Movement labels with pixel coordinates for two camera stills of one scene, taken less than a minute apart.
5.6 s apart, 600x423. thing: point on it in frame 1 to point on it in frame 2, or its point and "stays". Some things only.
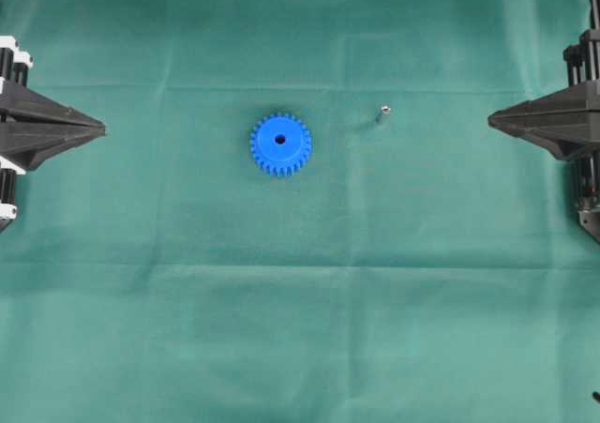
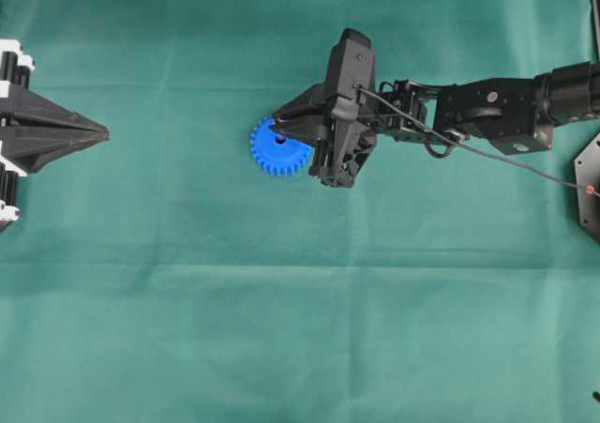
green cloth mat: x=297 y=212 stays
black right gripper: x=566 y=121 to x=340 y=114
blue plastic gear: x=280 y=143 stays
